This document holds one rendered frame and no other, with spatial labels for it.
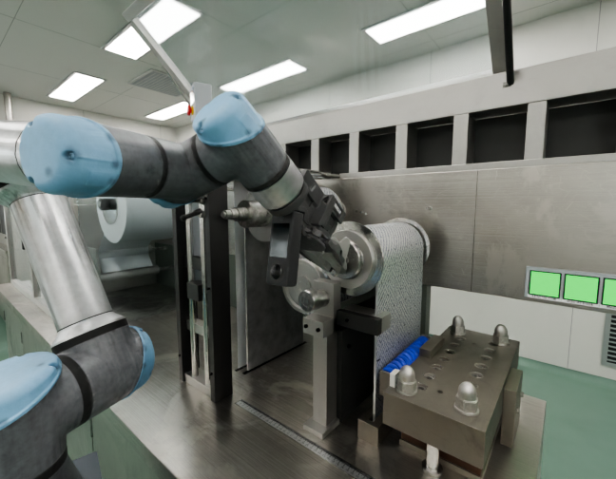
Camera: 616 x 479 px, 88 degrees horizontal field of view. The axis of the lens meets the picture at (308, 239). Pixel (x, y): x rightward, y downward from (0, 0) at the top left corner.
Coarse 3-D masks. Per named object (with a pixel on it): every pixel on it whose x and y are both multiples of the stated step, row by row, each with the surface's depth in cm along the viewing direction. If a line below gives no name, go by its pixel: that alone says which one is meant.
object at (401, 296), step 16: (416, 272) 75; (384, 288) 62; (400, 288) 68; (416, 288) 76; (384, 304) 62; (400, 304) 69; (416, 304) 76; (400, 320) 69; (416, 320) 77; (384, 336) 63; (400, 336) 70; (416, 336) 78; (384, 352) 64; (400, 352) 70
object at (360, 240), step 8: (336, 232) 63; (344, 232) 62; (352, 232) 61; (352, 240) 61; (360, 240) 60; (360, 248) 60; (368, 248) 59; (368, 256) 59; (368, 264) 59; (328, 272) 65; (360, 272) 60; (368, 272) 59; (344, 280) 63; (352, 280) 62; (360, 280) 60
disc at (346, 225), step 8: (344, 224) 63; (352, 224) 62; (360, 224) 61; (360, 232) 61; (368, 232) 60; (368, 240) 60; (376, 240) 59; (376, 248) 59; (376, 256) 59; (376, 264) 59; (376, 272) 59; (368, 280) 60; (376, 280) 59; (344, 288) 64; (352, 288) 63; (360, 288) 62; (368, 288) 61
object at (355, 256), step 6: (354, 246) 60; (348, 252) 60; (354, 252) 60; (360, 252) 60; (348, 258) 61; (354, 258) 60; (360, 258) 59; (348, 264) 61; (354, 264) 60; (360, 264) 59; (348, 270) 61; (354, 270) 60; (360, 270) 60; (342, 276) 62; (348, 276) 61; (354, 276) 60
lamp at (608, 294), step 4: (608, 280) 62; (612, 280) 62; (608, 284) 62; (612, 284) 62; (608, 288) 63; (612, 288) 62; (604, 292) 63; (608, 292) 63; (612, 292) 62; (604, 296) 63; (608, 296) 63; (612, 296) 62; (604, 300) 63; (608, 300) 63; (612, 300) 62; (608, 304) 63; (612, 304) 62
